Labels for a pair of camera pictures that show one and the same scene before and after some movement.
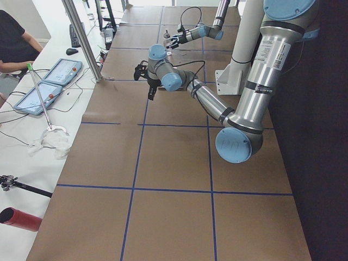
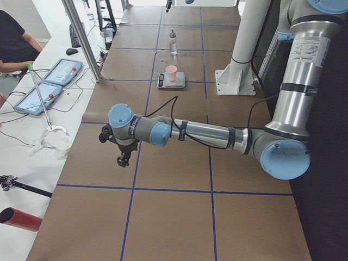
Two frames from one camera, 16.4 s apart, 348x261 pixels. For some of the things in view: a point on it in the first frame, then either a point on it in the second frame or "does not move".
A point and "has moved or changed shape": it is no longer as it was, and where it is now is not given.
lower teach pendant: [37, 100] does not move
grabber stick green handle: [30, 68] does not move
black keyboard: [74, 40] does not move
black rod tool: [7, 181] does not move
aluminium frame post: [70, 8] does not move
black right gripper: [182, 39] to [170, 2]
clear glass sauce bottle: [167, 42] has moved or changed shape
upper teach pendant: [64, 71] does not move
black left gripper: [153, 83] to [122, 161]
